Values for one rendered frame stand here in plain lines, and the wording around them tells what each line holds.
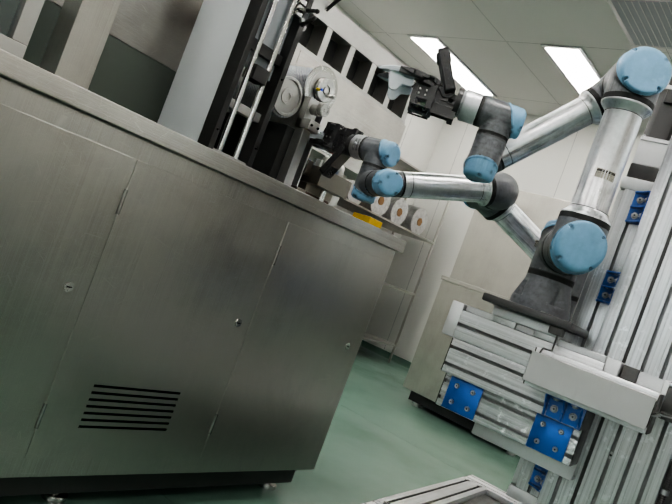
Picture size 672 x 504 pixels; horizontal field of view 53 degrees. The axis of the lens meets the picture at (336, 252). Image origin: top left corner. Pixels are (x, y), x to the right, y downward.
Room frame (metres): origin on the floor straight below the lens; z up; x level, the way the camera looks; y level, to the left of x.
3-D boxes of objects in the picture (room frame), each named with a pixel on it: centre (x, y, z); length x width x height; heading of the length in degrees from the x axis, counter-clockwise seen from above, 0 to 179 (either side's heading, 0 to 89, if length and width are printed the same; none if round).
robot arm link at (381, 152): (1.99, -0.02, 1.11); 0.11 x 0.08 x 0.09; 50
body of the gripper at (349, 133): (2.10, 0.10, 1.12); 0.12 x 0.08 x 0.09; 50
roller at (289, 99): (2.11, 0.40, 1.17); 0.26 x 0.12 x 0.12; 50
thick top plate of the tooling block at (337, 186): (2.36, 0.23, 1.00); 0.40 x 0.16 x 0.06; 50
